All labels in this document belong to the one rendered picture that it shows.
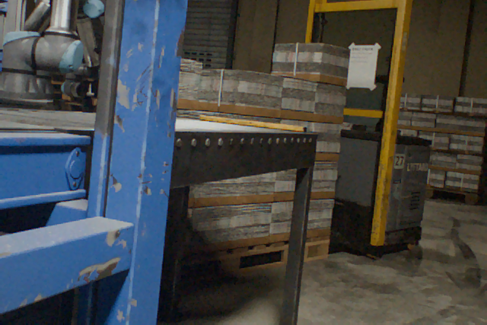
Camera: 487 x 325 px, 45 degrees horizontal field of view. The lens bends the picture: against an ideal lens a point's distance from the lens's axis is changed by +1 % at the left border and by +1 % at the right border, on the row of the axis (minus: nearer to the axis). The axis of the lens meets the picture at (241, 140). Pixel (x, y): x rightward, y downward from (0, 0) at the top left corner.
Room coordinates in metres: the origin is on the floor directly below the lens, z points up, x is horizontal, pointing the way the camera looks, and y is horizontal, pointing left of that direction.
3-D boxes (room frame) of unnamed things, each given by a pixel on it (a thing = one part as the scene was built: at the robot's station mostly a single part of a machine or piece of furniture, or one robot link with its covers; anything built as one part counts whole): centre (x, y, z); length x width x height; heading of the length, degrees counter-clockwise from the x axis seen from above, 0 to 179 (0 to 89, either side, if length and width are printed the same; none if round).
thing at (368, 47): (3.93, -0.69, 1.27); 0.57 x 0.01 x 0.65; 46
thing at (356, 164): (4.18, -0.93, 0.40); 0.69 x 0.55 x 0.80; 46
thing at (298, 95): (3.39, -0.17, 0.95); 0.38 x 0.29 x 0.23; 45
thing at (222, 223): (3.08, 0.13, 0.42); 1.17 x 0.39 x 0.83; 136
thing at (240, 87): (3.17, 0.04, 0.95); 0.38 x 0.29 x 0.23; 46
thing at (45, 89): (2.54, 0.91, 0.87); 0.15 x 0.15 x 0.10
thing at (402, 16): (3.69, -0.91, 0.97); 0.09 x 0.09 x 1.75; 46
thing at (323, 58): (3.60, -0.37, 0.65); 0.39 x 0.30 x 1.29; 46
